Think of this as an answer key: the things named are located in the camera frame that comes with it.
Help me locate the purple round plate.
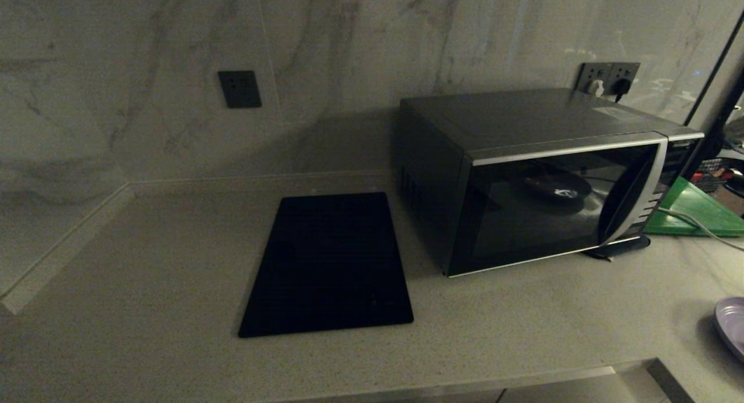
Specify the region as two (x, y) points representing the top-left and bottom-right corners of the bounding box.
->
(714, 297), (744, 364)

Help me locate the silver microwave oven body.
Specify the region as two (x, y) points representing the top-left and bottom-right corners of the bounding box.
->
(398, 89), (705, 276)

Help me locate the black glass induction cooktop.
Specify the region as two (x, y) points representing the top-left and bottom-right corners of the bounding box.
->
(238, 192), (415, 338)

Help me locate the green cutting board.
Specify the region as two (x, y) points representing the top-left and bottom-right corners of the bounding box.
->
(642, 176), (744, 237)

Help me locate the black single wall socket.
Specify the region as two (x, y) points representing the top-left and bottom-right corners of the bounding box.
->
(218, 70), (263, 109)

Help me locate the grey double wall socket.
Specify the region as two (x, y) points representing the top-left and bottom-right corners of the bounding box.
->
(575, 62), (641, 98)

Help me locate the white power cable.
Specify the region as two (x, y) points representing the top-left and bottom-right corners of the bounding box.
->
(657, 207), (744, 253)

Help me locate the black wire basket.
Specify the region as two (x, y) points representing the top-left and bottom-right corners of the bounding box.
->
(695, 156), (744, 195)

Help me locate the black metal frame post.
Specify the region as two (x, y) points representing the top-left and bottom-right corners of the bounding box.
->
(683, 10), (744, 177)

